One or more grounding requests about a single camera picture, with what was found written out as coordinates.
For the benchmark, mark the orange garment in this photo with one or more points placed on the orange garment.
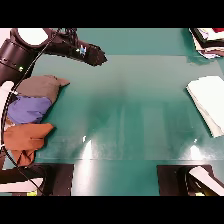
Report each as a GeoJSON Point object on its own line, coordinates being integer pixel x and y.
{"type": "Point", "coordinates": [25, 136]}

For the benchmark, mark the white T-shirt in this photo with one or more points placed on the white T-shirt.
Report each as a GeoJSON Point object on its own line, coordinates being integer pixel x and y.
{"type": "Point", "coordinates": [210, 93]}

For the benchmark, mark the heap of clothes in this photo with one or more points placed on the heap of clothes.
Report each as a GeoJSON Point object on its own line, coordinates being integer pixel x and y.
{"type": "Point", "coordinates": [206, 43]}

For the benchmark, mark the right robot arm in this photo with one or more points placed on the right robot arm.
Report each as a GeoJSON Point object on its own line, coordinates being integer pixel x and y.
{"type": "Point", "coordinates": [208, 180]}

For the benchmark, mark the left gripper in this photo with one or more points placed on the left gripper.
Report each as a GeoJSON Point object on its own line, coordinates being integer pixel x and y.
{"type": "Point", "coordinates": [90, 55]}

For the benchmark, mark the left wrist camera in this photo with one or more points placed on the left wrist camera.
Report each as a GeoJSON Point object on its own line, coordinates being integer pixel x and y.
{"type": "Point", "coordinates": [71, 36]}

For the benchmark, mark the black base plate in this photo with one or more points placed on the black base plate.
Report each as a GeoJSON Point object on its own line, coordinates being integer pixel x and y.
{"type": "Point", "coordinates": [60, 180]}
{"type": "Point", "coordinates": [170, 180]}

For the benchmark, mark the purple garment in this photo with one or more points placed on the purple garment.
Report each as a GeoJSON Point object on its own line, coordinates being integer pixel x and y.
{"type": "Point", "coordinates": [28, 110]}

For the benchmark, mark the red garment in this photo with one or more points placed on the red garment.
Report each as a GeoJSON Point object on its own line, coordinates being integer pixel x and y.
{"type": "Point", "coordinates": [218, 30]}

